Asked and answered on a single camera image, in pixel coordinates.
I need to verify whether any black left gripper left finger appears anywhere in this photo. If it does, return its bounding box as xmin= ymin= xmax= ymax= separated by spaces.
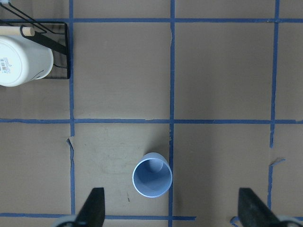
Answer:
xmin=74 ymin=187 xmax=105 ymax=227

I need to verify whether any light blue plastic cup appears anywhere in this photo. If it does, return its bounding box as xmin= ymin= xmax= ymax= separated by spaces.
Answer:
xmin=132 ymin=152 xmax=173 ymax=198

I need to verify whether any black wire mug rack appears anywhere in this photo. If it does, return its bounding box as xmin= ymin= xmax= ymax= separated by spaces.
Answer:
xmin=0 ymin=0 xmax=71 ymax=80

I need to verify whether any white ceramic mug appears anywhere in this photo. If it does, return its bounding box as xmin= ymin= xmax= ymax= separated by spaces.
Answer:
xmin=0 ymin=35 xmax=53 ymax=87

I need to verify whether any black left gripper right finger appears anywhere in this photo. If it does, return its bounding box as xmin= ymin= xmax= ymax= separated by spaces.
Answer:
xmin=238 ymin=188 xmax=283 ymax=227

